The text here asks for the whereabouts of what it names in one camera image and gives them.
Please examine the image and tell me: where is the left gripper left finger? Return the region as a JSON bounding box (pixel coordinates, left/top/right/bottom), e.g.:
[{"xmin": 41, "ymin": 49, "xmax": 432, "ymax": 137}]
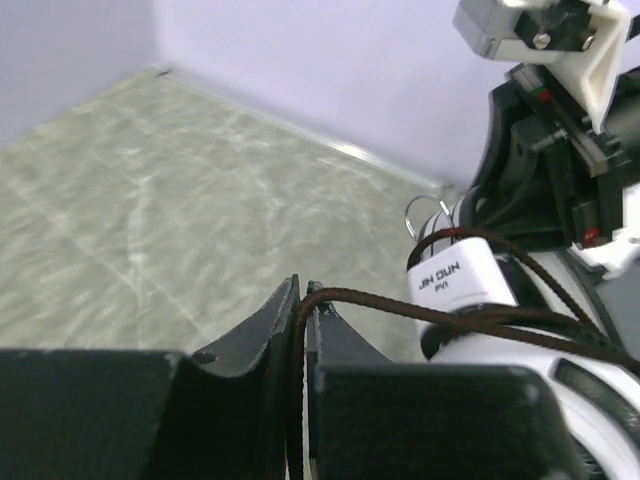
[{"xmin": 1, "ymin": 277, "xmax": 299, "ymax": 479}]

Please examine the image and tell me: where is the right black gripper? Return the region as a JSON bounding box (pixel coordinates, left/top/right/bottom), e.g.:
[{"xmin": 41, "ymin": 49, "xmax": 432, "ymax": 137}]
[{"xmin": 469, "ymin": 64, "xmax": 639, "ymax": 252}]

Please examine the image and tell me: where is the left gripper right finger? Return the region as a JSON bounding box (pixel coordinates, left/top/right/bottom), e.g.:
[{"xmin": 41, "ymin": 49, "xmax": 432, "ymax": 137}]
[{"xmin": 306, "ymin": 302, "xmax": 586, "ymax": 479}]

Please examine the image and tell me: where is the white headphones black cable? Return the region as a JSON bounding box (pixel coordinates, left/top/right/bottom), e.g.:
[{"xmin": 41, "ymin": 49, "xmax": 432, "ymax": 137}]
[{"xmin": 284, "ymin": 227, "xmax": 640, "ymax": 480}]

